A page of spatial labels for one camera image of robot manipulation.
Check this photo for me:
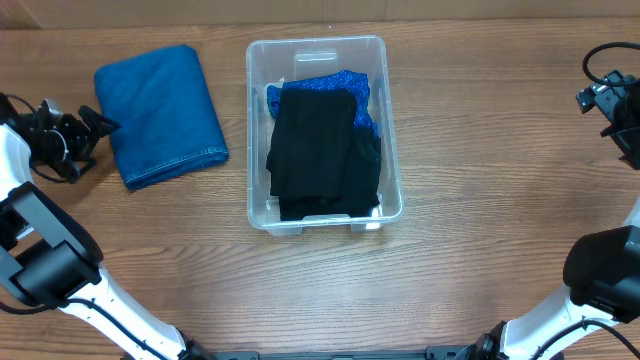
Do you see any sparkly blue fabric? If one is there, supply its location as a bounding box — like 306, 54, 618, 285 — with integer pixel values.
266, 70, 379, 138

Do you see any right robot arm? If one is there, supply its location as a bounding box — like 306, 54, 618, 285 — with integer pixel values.
456, 70, 639, 359

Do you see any clear plastic storage container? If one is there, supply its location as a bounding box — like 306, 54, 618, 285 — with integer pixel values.
246, 35, 404, 236

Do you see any blue terry towel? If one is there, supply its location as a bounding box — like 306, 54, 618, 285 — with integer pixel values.
94, 45, 229, 191

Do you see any black cloth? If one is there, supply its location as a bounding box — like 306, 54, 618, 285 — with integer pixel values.
279, 127, 382, 221
267, 89, 357, 199

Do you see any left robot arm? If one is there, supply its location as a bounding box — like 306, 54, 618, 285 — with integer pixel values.
1, 94, 212, 360

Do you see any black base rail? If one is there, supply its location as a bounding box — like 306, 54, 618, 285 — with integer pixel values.
211, 345, 479, 360

